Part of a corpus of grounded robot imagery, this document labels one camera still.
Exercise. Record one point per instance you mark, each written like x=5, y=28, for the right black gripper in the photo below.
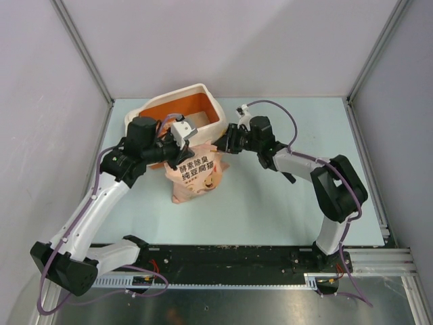
x=227, y=142

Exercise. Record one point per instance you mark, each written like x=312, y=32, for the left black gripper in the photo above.
x=180, y=156

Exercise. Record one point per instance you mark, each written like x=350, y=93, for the pink cat litter bag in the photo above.
x=198, y=175

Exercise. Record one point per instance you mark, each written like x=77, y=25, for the white orange litter box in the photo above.
x=182, y=108

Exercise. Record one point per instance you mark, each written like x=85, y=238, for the black bag sealing clip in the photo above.
x=289, y=177

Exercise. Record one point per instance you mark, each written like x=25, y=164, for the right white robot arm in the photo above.
x=338, y=189

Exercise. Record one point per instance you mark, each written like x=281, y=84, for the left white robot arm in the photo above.
x=69, y=259

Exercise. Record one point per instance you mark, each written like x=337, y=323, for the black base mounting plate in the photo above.
x=249, y=274

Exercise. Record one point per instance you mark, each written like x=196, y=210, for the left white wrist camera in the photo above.
x=182, y=130

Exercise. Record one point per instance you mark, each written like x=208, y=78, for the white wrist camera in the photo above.
x=244, y=116
x=182, y=130

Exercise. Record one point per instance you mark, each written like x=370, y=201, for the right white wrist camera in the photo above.
x=244, y=116

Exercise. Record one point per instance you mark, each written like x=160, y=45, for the grey slotted cable duct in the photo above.
x=132, y=281

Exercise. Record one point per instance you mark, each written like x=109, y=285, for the aluminium frame rail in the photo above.
x=379, y=260

